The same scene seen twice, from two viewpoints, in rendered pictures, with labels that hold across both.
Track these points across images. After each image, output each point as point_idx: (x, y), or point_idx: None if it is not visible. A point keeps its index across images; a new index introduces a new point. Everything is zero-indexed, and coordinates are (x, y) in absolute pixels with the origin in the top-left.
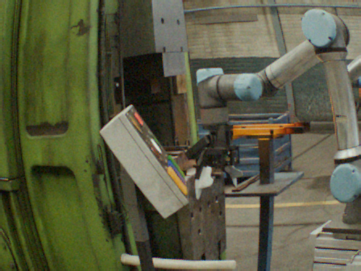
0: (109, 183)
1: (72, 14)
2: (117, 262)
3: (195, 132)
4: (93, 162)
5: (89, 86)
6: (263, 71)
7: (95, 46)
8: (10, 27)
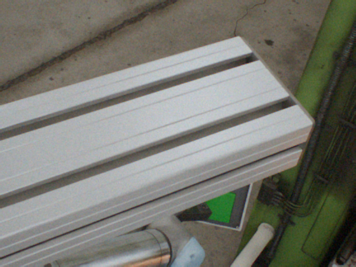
0: (299, 166)
1: None
2: (251, 219)
3: None
4: None
5: (312, 58)
6: (158, 227)
7: (348, 16)
8: None
